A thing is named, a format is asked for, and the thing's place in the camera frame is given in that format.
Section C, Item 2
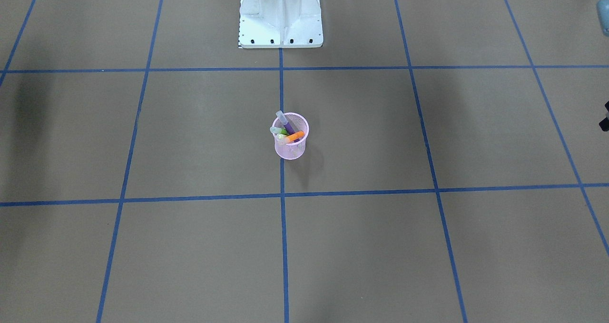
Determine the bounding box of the purple marker pen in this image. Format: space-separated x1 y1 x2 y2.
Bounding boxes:
276 110 296 135

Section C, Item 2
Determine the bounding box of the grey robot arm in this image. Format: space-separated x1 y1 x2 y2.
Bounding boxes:
596 0 609 132

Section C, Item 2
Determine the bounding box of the green marker pen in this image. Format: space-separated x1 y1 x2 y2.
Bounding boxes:
269 127 289 136

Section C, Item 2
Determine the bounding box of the pink mesh pen holder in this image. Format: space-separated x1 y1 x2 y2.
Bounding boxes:
271 112 310 160

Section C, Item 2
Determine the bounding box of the orange marker pen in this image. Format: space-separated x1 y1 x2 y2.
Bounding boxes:
285 131 305 143

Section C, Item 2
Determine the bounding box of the brown paper table cover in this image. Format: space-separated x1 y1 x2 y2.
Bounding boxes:
1 0 608 323

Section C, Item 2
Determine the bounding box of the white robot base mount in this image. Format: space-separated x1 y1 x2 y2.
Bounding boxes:
238 0 324 49

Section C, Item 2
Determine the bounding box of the yellow marker pen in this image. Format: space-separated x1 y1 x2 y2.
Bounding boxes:
275 134 290 146

